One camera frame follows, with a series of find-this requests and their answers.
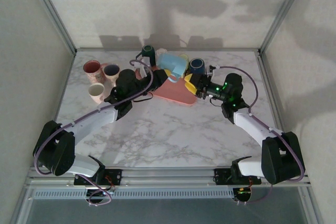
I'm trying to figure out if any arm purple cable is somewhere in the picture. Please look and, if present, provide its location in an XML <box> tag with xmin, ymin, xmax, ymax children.
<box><xmin>34</xmin><ymin>60</ymin><xmax>155</xmax><ymax>206</ymax></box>
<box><xmin>209</xmin><ymin>65</ymin><xmax>307</xmax><ymax>205</ymax></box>

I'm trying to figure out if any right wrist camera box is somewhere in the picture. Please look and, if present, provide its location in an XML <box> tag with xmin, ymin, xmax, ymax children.
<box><xmin>206</xmin><ymin>64</ymin><xmax>220</xmax><ymax>77</ymax></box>

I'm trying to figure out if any aluminium frame post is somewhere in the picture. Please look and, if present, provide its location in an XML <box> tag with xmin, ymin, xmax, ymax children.
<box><xmin>25</xmin><ymin>0</ymin><xmax>78</xmax><ymax>56</ymax></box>
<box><xmin>258</xmin><ymin>0</ymin><xmax>311</xmax><ymax>56</ymax></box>

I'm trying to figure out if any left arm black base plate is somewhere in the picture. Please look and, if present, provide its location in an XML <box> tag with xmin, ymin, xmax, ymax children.
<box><xmin>73</xmin><ymin>168</ymin><xmax>123</xmax><ymax>186</ymax></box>

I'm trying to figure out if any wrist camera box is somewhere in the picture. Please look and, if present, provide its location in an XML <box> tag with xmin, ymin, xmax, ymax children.
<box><xmin>134</xmin><ymin>64</ymin><xmax>148</xmax><ymax>78</ymax></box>
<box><xmin>206</xmin><ymin>64</ymin><xmax>220</xmax><ymax>77</ymax></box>

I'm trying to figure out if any pink floral mug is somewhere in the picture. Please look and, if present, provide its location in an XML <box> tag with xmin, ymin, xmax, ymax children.
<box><xmin>83</xmin><ymin>60</ymin><xmax>103</xmax><ymax>84</ymax></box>

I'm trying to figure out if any pale pink mug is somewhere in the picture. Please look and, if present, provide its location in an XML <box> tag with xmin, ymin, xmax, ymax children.
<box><xmin>87</xmin><ymin>82</ymin><xmax>108</xmax><ymax>104</ymax></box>

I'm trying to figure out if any aluminium side rail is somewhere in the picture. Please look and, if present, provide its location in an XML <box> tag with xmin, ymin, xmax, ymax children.
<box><xmin>256</xmin><ymin>52</ymin><xmax>307</xmax><ymax>168</ymax></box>

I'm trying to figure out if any pink mug purple interior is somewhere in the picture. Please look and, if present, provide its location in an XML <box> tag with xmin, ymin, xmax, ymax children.
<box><xmin>102</xmin><ymin>62</ymin><xmax>122</xmax><ymax>89</ymax></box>

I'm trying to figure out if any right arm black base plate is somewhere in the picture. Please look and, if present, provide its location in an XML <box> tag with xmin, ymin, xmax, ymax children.
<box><xmin>214</xmin><ymin>168</ymin><xmax>263</xmax><ymax>186</ymax></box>

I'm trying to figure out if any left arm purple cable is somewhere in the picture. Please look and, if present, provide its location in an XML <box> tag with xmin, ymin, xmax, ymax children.
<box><xmin>34</xmin><ymin>60</ymin><xmax>155</xmax><ymax>206</ymax></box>

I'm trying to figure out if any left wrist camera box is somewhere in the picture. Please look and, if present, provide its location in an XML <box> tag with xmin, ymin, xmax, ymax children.
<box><xmin>134</xmin><ymin>64</ymin><xmax>148</xmax><ymax>78</ymax></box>

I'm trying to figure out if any grey slotted cable duct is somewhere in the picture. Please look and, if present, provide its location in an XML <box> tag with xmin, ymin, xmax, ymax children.
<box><xmin>30</xmin><ymin>188</ymin><xmax>236</xmax><ymax>200</ymax></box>

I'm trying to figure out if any dark green mug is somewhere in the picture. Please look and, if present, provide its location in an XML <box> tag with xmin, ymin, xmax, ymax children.
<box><xmin>135</xmin><ymin>44</ymin><xmax>158</xmax><ymax>67</ymax></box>

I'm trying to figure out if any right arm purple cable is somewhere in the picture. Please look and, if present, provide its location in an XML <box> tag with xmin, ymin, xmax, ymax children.
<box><xmin>209</xmin><ymin>65</ymin><xmax>307</xmax><ymax>205</ymax></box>

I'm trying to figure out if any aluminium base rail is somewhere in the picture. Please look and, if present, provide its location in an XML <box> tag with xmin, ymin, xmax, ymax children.
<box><xmin>25</xmin><ymin>165</ymin><xmax>312</xmax><ymax>189</ymax></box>

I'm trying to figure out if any pink plastic tray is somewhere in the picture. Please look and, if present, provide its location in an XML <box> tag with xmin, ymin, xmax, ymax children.
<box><xmin>151</xmin><ymin>77</ymin><xmax>197</xmax><ymax>107</ymax></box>

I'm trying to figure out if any light blue mug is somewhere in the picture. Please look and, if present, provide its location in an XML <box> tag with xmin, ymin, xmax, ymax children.
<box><xmin>156</xmin><ymin>52</ymin><xmax>190</xmax><ymax>83</ymax></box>

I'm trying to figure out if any navy blue mug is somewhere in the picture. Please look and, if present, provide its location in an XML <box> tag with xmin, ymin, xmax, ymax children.
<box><xmin>189</xmin><ymin>58</ymin><xmax>207</xmax><ymax>76</ymax></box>

